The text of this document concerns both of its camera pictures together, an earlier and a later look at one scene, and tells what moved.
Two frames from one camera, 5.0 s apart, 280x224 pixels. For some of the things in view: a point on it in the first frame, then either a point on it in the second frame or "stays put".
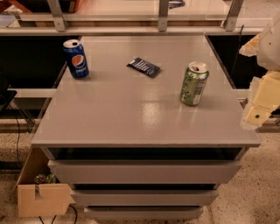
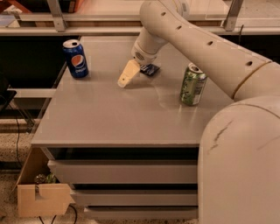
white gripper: x=271 y=48 -> x=142 y=54
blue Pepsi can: x=76 y=59 stays put
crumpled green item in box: x=43 y=178 stays put
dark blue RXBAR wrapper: x=143 y=66 stays put
